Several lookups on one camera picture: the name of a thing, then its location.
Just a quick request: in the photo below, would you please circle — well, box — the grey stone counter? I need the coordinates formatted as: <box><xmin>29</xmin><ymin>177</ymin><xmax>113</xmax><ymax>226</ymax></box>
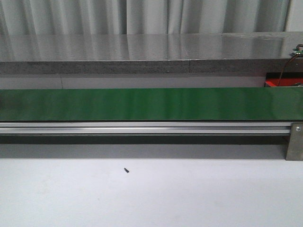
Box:
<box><xmin>0</xmin><ymin>32</ymin><xmax>303</xmax><ymax>74</ymax></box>

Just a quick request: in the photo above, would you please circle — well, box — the aluminium conveyor side rail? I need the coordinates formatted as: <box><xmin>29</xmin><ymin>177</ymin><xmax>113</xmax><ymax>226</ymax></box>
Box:
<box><xmin>0</xmin><ymin>122</ymin><xmax>292</xmax><ymax>134</ymax></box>

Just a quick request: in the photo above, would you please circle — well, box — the green conveyor belt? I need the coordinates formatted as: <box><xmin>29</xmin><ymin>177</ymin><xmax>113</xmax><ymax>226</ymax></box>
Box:
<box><xmin>0</xmin><ymin>87</ymin><xmax>303</xmax><ymax>121</ymax></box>

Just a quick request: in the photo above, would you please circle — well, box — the grey pleated curtain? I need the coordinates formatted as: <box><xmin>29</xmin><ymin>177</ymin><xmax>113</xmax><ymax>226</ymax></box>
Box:
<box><xmin>0</xmin><ymin>0</ymin><xmax>290</xmax><ymax>35</ymax></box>

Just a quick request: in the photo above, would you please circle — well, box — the metal conveyor support bracket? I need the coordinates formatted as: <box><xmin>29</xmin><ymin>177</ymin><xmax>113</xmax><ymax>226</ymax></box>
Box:
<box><xmin>285</xmin><ymin>122</ymin><xmax>303</xmax><ymax>161</ymax></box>

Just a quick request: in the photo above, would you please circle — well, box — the small green circuit board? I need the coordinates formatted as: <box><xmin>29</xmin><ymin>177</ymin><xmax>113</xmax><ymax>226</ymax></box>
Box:
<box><xmin>290</xmin><ymin>47</ymin><xmax>303</xmax><ymax>57</ymax></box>

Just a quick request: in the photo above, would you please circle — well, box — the thin red-brown wire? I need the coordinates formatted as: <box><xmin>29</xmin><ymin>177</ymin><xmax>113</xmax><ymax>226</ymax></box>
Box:
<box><xmin>276</xmin><ymin>44</ymin><xmax>303</xmax><ymax>87</ymax></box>

